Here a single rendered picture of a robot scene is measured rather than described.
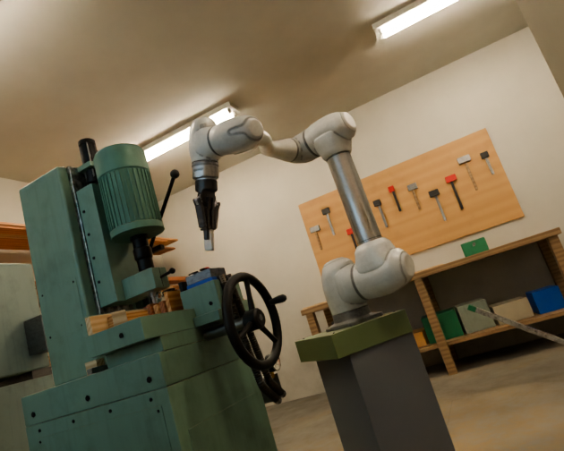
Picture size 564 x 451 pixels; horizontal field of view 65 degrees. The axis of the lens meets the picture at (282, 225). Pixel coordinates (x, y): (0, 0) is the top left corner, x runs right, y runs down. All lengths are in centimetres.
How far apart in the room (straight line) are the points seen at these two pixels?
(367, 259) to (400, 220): 287
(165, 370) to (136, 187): 62
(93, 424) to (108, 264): 48
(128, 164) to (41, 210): 38
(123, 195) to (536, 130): 392
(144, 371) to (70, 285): 49
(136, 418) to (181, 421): 13
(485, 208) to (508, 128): 77
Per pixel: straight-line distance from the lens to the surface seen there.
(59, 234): 169
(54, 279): 170
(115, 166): 158
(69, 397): 151
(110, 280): 157
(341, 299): 181
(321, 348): 175
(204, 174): 148
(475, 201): 455
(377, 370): 175
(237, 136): 138
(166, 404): 126
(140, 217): 151
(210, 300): 136
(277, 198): 498
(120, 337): 128
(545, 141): 471
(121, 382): 135
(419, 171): 462
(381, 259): 170
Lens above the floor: 77
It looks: 12 degrees up
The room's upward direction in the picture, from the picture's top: 18 degrees counter-clockwise
